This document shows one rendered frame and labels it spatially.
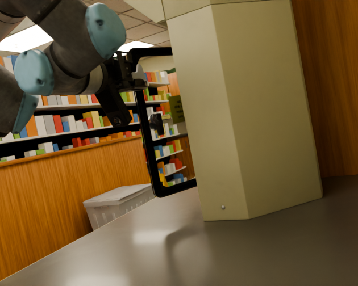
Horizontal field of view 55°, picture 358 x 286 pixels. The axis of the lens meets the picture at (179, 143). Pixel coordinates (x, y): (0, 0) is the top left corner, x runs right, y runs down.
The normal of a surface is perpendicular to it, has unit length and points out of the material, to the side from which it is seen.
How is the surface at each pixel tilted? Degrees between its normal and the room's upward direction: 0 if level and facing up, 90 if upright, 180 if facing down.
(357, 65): 90
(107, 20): 72
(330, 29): 90
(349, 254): 0
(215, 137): 90
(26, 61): 90
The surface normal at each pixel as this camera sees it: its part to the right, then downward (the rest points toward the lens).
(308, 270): -0.18, -0.98
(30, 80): -0.45, 0.12
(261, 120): 0.30, 0.00
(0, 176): 0.88, -0.14
